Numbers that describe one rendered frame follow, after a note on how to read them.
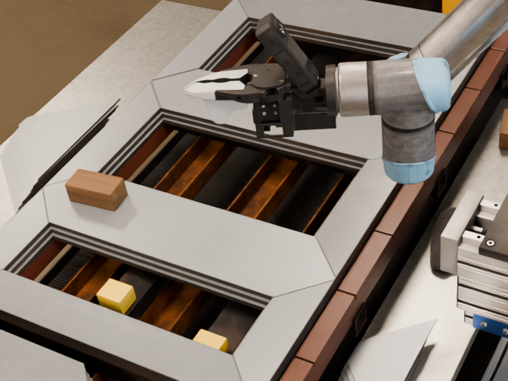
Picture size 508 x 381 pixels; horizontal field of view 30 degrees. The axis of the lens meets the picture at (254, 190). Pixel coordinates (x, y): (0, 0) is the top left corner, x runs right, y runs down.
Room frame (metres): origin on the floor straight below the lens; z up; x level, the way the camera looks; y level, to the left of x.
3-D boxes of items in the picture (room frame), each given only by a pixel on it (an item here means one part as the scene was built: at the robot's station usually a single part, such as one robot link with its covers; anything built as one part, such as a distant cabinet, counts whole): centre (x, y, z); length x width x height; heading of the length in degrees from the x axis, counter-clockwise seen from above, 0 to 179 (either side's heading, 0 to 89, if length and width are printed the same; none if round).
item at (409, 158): (1.07, -0.23, 1.33); 0.11 x 0.08 x 0.11; 170
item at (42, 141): (1.97, 0.52, 0.77); 0.45 x 0.20 x 0.04; 145
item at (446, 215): (1.48, -0.42, 0.70); 0.20 x 0.10 x 0.03; 158
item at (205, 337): (1.19, 0.13, 0.79); 0.06 x 0.05 x 0.04; 55
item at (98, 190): (1.63, 0.34, 0.87); 0.12 x 0.06 x 0.05; 60
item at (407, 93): (1.05, -0.23, 1.43); 0.11 x 0.08 x 0.09; 80
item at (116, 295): (1.37, 0.31, 0.79); 0.06 x 0.05 x 0.04; 55
